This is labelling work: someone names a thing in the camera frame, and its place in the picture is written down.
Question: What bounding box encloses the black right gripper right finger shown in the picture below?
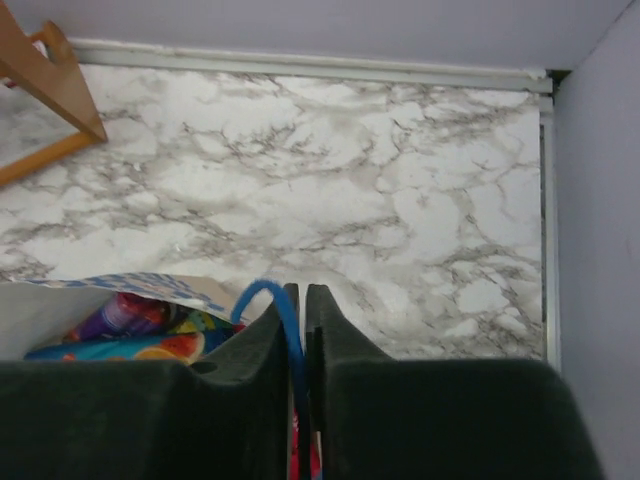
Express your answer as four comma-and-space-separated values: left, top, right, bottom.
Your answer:
306, 285, 604, 479

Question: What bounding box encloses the purple snack bag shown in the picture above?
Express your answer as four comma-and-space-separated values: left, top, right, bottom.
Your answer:
64, 293, 175, 342

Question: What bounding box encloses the blue checkered paper bag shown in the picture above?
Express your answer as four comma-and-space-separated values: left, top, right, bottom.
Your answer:
0, 271, 307, 480

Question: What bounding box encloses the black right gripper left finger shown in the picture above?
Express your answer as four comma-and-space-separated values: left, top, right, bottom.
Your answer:
0, 282, 301, 480

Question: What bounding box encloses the orange wooden rack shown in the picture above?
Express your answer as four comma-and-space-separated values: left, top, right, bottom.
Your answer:
1, 3, 108, 186

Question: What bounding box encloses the blue gummy snack bag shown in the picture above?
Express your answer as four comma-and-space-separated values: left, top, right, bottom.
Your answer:
24, 329, 235, 364

